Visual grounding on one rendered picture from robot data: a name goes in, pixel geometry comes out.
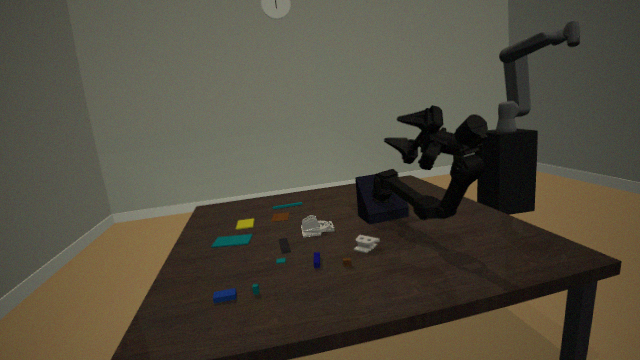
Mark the yellow flat plate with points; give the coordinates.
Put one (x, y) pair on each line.
(244, 224)

